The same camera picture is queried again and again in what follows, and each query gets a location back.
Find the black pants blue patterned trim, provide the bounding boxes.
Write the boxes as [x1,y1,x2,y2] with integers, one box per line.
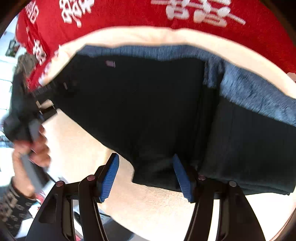
[52,45,295,194]

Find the patterned dark sleeve forearm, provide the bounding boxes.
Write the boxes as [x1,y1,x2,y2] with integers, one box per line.
[1,177,37,237]

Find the person's left hand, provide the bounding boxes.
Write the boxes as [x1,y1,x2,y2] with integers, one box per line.
[11,124,51,199]

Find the grey crumpled cloth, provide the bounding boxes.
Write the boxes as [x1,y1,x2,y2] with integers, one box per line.
[15,53,38,78]

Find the red cover white characters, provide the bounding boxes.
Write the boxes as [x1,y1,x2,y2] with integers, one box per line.
[16,1,295,89]

